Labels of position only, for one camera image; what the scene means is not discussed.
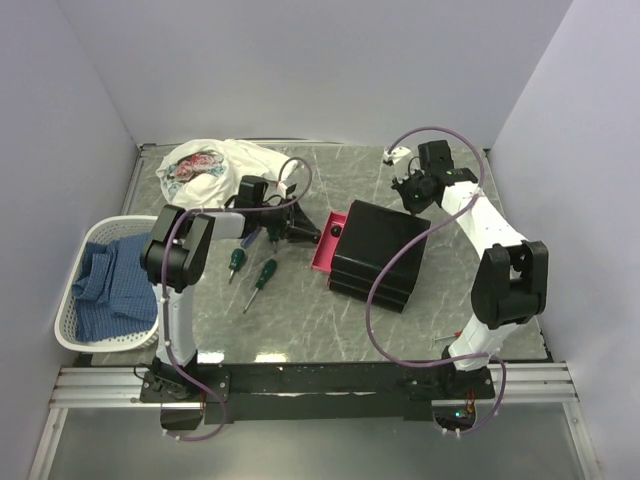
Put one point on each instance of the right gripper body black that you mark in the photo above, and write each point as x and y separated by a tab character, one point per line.
411	192

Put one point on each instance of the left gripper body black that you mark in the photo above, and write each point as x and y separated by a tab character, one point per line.
286	218

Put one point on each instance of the black drawer cabinet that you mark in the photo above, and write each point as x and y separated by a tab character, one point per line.
370	238

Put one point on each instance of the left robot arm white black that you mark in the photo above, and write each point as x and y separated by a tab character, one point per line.
176	253

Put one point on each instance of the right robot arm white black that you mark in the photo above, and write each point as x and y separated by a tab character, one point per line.
510	286

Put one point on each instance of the green screwdriver upper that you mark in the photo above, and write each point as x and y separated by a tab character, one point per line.
274	240

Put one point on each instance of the green long screwdriver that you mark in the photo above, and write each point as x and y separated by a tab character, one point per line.
267	272

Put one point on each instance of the blue red screwdriver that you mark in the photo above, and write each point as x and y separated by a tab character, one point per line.
247	242

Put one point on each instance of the green stubby screwdriver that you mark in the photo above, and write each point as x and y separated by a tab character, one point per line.
237	261

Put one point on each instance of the white floral t-shirt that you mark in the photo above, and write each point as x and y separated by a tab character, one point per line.
206	172

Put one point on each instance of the small red screwdriver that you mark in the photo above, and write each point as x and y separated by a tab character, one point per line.
455	335

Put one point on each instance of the white laundry basket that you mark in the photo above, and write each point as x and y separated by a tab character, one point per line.
103	232

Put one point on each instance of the blue checked shirt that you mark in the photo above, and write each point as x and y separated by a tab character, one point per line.
113	296

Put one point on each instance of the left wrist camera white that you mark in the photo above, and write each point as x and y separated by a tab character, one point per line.
286	188

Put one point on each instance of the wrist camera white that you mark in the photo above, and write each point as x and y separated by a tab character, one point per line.
286	188
399	159

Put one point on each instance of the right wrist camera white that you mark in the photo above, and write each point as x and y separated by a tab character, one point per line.
399	159

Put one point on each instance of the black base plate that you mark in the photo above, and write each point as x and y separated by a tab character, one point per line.
305	391

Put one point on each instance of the aluminium rail frame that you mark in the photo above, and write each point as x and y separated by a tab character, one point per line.
118	387

